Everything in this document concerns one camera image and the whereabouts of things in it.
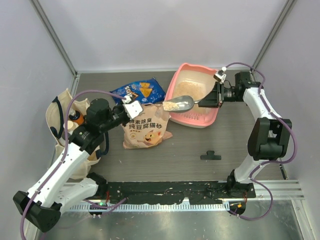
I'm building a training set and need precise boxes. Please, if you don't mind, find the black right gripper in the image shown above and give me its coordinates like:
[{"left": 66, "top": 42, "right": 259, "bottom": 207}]
[{"left": 199, "top": 81, "right": 243, "bottom": 109}]

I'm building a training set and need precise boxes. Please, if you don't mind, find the metal litter scoop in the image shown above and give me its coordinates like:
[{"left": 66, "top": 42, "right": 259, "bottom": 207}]
[{"left": 162, "top": 95, "right": 200, "bottom": 113}]

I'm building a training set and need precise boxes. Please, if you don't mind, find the pink cat litter bag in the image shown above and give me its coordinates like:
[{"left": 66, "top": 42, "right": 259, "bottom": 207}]
[{"left": 123, "top": 104, "right": 173, "bottom": 149}]

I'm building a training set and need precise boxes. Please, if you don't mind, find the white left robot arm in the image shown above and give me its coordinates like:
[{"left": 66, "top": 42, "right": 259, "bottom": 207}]
[{"left": 13, "top": 98, "right": 133, "bottom": 233}]

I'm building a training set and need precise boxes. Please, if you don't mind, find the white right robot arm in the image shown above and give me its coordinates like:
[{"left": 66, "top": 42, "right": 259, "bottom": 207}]
[{"left": 197, "top": 70, "right": 292, "bottom": 198}]

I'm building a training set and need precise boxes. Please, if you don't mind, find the pink cat litter box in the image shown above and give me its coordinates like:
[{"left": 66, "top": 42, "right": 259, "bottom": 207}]
[{"left": 165, "top": 62, "right": 222, "bottom": 130}]

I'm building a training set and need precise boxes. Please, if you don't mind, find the blue Doritos chip bag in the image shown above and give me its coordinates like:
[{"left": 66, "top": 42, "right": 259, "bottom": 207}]
[{"left": 111, "top": 77, "right": 166, "bottom": 104}]

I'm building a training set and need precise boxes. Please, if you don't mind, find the orange bottle in tote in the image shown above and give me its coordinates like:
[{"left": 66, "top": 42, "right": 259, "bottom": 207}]
[{"left": 74, "top": 111, "right": 85, "bottom": 126}]

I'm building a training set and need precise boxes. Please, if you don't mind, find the white bottle in tote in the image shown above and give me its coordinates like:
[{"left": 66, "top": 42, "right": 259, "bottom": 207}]
[{"left": 67, "top": 120, "right": 79, "bottom": 132}]

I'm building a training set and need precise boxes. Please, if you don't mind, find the black bag clip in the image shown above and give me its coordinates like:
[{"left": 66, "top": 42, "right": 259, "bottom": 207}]
[{"left": 200, "top": 150, "right": 222, "bottom": 161}]

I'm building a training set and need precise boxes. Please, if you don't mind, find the cream canvas tote bag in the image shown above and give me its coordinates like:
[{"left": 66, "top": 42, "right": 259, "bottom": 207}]
[{"left": 45, "top": 88, "right": 110, "bottom": 180}]

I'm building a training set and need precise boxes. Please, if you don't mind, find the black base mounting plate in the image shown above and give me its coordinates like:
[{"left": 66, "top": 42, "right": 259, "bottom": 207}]
[{"left": 77, "top": 180, "right": 256, "bottom": 204}]

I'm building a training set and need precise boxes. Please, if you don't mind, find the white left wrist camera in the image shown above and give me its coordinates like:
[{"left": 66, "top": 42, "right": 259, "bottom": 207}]
[{"left": 122, "top": 95, "right": 143, "bottom": 120}]

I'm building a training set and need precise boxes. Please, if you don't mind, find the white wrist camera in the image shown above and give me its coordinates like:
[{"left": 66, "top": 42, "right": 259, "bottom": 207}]
[
  {"left": 122, "top": 95, "right": 143, "bottom": 120},
  {"left": 213, "top": 66, "right": 227, "bottom": 84}
]

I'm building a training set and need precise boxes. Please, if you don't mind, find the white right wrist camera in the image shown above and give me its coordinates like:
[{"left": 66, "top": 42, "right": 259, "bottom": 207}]
[{"left": 213, "top": 66, "right": 227, "bottom": 84}]

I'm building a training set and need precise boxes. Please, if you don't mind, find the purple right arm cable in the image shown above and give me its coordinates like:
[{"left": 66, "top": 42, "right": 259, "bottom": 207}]
[{"left": 223, "top": 61, "right": 300, "bottom": 221}]

